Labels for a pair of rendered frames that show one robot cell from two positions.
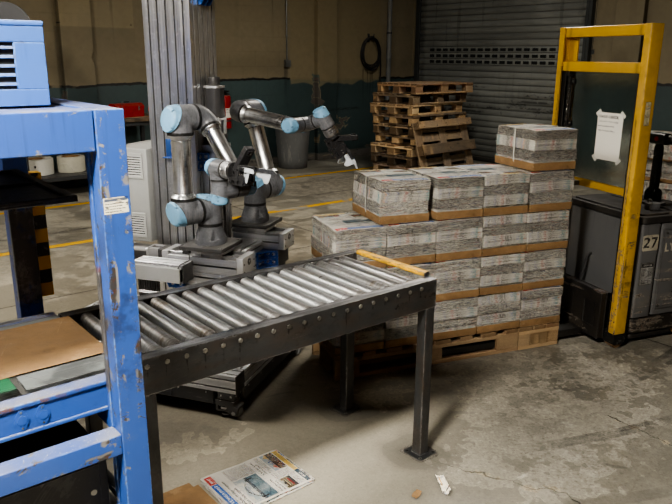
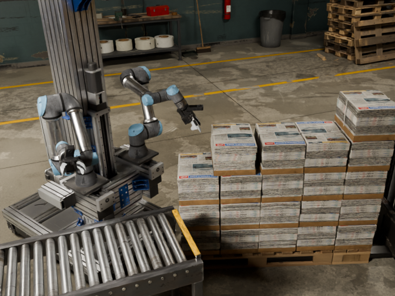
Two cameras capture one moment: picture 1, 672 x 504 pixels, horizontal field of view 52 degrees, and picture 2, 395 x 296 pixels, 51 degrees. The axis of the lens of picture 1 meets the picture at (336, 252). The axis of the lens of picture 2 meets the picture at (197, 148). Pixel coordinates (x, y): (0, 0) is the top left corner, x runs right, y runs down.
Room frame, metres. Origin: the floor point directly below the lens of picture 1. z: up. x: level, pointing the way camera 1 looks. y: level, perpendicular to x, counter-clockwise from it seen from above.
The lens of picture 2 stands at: (1.19, -0.95, 2.29)
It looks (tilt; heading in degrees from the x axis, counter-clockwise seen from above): 27 degrees down; 20
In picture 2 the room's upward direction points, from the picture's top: 1 degrees counter-clockwise
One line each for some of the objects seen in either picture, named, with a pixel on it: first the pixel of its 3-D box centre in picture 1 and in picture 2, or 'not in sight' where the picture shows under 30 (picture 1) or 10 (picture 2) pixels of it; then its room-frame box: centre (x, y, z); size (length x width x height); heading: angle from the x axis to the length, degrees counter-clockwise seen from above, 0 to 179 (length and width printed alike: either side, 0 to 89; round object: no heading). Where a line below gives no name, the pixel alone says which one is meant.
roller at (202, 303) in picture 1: (215, 312); (24, 275); (2.36, 0.43, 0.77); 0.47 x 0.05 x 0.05; 39
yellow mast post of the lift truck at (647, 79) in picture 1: (632, 186); not in sight; (3.88, -1.67, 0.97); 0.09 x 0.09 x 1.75; 21
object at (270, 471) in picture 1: (257, 479); not in sight; (2.47, 0.31, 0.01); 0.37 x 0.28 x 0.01; 129
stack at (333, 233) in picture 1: (417, 284); (255, 209); (3.77, -0.47, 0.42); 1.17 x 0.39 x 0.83; 111
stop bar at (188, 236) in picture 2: (391, 262); (186, 231); (2.90, -0.24, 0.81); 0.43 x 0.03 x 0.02; 39
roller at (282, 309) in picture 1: (261, 301); (64, 265); (2.49, 0.28, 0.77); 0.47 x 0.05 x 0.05; 39
